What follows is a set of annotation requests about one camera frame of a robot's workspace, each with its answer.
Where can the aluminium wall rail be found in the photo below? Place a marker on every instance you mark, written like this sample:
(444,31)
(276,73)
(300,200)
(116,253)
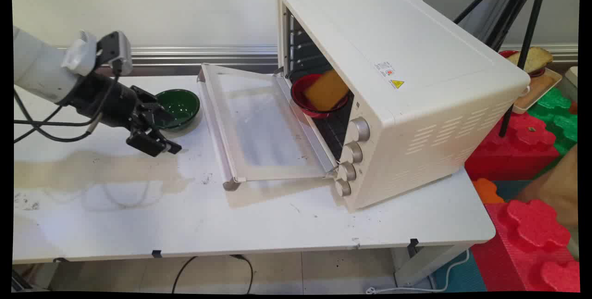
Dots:
(208,53)

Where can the large red foam block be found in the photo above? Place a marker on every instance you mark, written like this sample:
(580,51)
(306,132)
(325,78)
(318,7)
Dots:
(532,243)

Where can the teal floor mat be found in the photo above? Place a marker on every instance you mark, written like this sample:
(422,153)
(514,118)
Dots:
(462,276)

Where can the toasted bread slice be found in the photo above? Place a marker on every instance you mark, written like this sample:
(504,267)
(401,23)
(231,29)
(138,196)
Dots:
(536,58)

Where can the small black table clip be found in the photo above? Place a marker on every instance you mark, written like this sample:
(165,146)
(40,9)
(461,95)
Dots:
(157,253)

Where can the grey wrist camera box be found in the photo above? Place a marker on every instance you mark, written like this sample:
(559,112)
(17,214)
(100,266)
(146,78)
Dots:
(118,49)

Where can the green glossy bowl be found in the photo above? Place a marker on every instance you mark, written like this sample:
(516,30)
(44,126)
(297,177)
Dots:
(181,107)

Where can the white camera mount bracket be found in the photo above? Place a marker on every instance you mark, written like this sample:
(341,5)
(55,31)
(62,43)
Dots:
(79,56)

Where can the small silver oven knob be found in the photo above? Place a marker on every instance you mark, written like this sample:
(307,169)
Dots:
(343,188)

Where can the red plate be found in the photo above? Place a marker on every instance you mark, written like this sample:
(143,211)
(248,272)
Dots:
(506,53)

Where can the orange foam piece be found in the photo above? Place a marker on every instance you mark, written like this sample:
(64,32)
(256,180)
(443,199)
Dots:
(486,191)

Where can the yellow warning sticker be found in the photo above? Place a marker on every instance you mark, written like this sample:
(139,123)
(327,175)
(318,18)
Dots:
(397,84)

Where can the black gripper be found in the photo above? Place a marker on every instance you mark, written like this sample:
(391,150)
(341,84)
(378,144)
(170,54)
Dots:
(106,100)

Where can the large silver oven knob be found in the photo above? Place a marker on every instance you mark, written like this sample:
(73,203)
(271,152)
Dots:
(359,129)

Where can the white label sticker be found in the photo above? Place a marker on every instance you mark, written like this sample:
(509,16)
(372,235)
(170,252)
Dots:
(384,68)

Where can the tall black table clip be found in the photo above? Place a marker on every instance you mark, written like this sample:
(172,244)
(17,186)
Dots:
(412,245)

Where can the green foam block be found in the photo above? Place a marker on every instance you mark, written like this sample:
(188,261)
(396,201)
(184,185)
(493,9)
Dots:
(562,114)

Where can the red bowl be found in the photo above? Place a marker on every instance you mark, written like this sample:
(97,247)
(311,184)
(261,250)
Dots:
(300,97)

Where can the yellow sponge block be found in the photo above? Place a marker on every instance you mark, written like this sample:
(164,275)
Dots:
(326,90)

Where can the beige tray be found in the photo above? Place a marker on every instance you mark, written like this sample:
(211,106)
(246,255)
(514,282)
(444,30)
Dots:
(539,88)

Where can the brown cardboard piece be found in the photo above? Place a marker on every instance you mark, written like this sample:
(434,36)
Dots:
(557,188)

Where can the white toaster oven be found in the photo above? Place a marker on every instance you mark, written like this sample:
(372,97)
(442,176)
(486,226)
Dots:
(416,81)

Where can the white table leg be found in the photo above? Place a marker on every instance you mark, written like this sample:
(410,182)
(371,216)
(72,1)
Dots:
(430,262)

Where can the black tripod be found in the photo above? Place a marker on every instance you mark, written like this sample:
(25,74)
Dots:
(532,26)

